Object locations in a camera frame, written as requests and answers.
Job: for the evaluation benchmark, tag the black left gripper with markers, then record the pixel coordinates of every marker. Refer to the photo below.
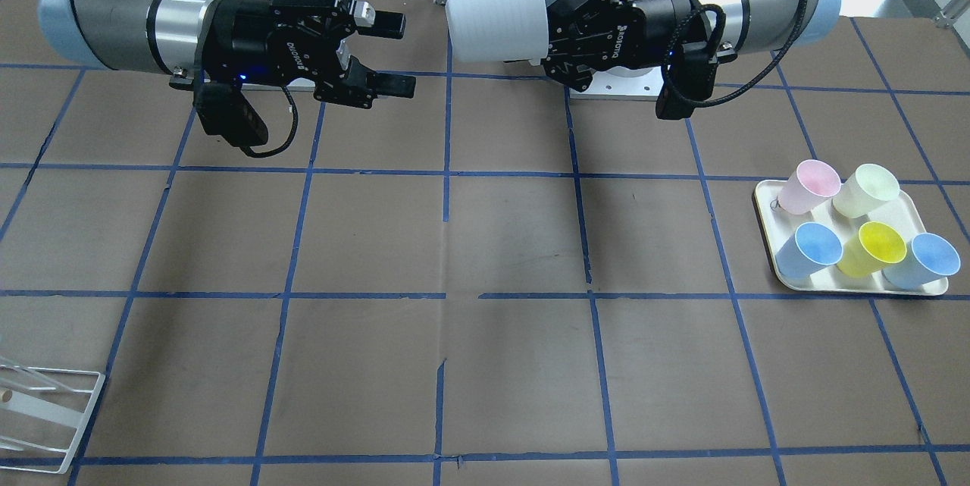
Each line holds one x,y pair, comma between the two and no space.
658,16

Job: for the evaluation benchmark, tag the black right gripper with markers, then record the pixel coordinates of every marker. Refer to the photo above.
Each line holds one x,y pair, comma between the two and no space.
244,39

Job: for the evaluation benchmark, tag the white ikea cup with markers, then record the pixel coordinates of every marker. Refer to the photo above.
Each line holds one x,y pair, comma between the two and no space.
498,30

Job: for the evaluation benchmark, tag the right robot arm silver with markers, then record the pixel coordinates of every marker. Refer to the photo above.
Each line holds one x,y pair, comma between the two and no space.
152,36

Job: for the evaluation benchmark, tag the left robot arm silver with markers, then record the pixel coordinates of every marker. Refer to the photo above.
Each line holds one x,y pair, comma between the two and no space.
687,40

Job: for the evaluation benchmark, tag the blue cup near pink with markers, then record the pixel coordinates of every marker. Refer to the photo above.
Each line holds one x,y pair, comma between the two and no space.
811,248

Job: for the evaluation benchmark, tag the pale green cup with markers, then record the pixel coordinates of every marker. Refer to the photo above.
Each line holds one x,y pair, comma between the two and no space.
868,188

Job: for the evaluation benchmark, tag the yellow cup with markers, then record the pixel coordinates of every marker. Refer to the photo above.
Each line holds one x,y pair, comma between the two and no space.
873,247

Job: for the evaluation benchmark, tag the blue cup at tray edge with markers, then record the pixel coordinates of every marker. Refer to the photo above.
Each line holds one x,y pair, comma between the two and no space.
929,257

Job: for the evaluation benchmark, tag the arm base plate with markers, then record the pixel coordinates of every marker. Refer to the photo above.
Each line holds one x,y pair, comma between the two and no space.
620,83

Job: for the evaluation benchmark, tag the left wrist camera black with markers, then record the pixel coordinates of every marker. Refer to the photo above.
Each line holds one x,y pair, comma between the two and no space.
689,79

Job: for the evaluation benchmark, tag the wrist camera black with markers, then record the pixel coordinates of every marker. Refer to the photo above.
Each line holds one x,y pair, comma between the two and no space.
689,79
231,118

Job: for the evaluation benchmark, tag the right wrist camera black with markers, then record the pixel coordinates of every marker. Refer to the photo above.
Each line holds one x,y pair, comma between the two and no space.
231,118

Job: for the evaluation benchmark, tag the white wire cup rack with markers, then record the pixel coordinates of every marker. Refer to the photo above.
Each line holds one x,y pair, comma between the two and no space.
45,414

